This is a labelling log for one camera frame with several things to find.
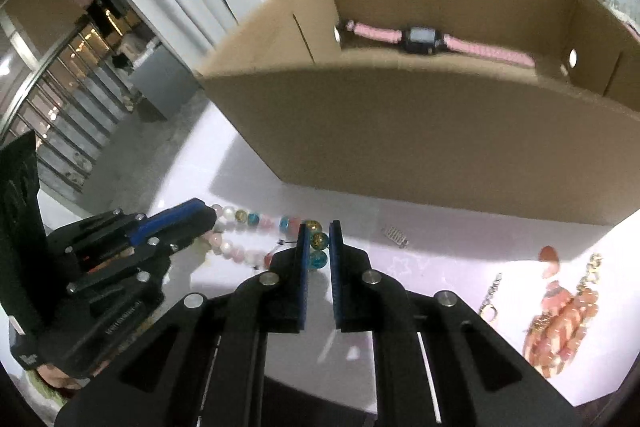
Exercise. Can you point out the grey cabinet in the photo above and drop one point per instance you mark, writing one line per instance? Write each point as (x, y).
(160, 82)

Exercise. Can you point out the brown cardboard box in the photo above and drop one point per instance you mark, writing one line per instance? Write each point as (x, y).
(400, 132)

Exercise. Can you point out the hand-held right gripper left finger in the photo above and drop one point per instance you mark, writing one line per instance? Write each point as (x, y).
(302, 279)

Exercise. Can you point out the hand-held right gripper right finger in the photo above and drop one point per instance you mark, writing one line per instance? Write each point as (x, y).
(337, 279)

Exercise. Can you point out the small silver clip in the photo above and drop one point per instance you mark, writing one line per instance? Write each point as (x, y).
(395, 237)

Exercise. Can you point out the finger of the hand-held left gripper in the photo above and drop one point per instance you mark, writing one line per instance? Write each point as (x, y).
(170, 214)
(150, 267)

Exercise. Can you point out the metal roller gate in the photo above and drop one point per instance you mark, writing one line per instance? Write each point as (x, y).
(65, 117)

